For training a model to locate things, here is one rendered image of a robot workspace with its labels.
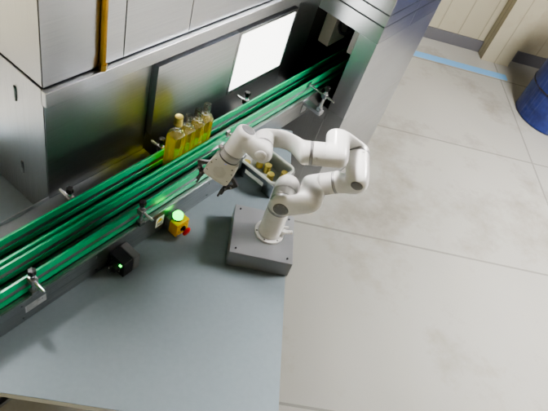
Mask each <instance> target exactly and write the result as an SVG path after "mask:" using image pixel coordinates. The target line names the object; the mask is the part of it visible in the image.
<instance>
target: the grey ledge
mask: <svg viewBox="0 0 548 411"><path fill-rule="evenodd" d="M149 156H151V154H150V153H149V152H147V151H146V150H145V149H144V148H143V149H142V150H140V151H138V152H136V153H134V154H132V155H131V156H129V157H127V158H125V159H123V160H121V161H119V162H118V163H116V164H114V165H112V166H110V167H109V168H107V169H105V170H102V171H100V172H99V173H98V174H96V175H93V176H91V177H90V178H89V179H86V180H84V181H82V182H80V183H78V184H77V185H75V186H73V193H72V194H73V195H74V196H75V197H77V196H78V195H80V194H82V193H84V192H85V191H87V190H89V189H91V188H93V187H94V186H96V185H98V184H100V183H102V182H103V181H105V180H107V179H109V178H111V177H113V176H114V175H116V174H118V173H120V172H122V171H123V170H125V169H127V168H129V167H131V166H132V165H134V164H136V163H138V162H139V161H142V160H143V159H145V158H147V157H149ZM65 202H67V201H66V200H65V199H64V195H63V194H62V193H60V194H58V195H56V196H55V197H52V198H51V199H50V198H49V197H46V198H44V199H42V200H40V201H39V202H37V203H35V204H33V205H31V206H29V207H28V208H26V209H24V210H22V211H20V212H18V213H16V214H14V215H12V216H11V217H9V218H7V219H4V220H3V221H2V222H0V239H1V238H3V237H4V236H6V235H8V234H10V233H11V232H14V231H15V230H17V229H18V228H21V227H23V226H24V225H25V224H27V223H30V222H32V221H33V220H35V219H37V218H39V217H40V216H42V215H44V214H46V213H48V212H49V211H51V210H53V209H55V208H56V207H58V206H61V205H63V204H64V203H65Z"/></svg>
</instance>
